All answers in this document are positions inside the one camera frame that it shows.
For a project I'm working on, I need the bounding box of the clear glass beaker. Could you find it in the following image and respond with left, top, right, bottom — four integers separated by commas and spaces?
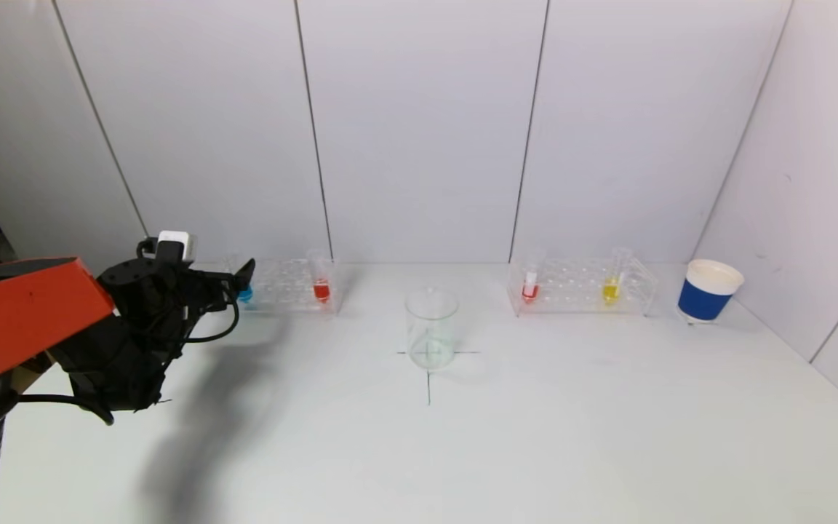
404, 286, 460, 370

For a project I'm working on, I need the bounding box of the test tube with orange-red pigment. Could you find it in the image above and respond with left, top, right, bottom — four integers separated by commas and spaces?
309, 250, 333, 305

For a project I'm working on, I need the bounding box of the white-labelled test tube red pigment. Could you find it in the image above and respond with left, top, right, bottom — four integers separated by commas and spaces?
522, 249, 545, 303

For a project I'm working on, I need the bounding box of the clear acrylic test tube rack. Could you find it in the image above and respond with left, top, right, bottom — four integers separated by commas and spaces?
241, 258, 343, 315
506, 256, 658, 317

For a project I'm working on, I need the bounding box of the test tube with yellow pigment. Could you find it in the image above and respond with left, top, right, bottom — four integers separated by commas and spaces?
601, 247, 632, 306

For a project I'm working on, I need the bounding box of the blue and white paper cup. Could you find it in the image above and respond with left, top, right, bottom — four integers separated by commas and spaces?
677, 260, 745, 325

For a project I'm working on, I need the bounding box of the black cable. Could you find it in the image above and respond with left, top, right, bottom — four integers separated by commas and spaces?
15, 291, 240, 426

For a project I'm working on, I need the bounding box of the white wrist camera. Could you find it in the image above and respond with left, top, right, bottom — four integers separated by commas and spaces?
156, 231, 195, 264

